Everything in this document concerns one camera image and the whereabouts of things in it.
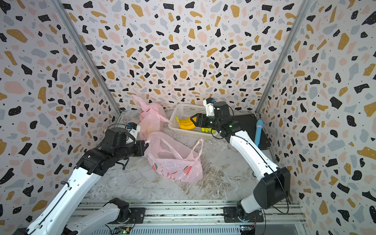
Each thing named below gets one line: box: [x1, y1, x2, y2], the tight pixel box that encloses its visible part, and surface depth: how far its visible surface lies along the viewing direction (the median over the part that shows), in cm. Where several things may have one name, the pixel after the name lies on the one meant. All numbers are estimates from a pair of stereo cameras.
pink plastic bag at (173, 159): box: [143, 131, 204, 184], surface depth 78 cm
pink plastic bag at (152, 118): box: [132, 94, 172, 141], surface depth 99 cm
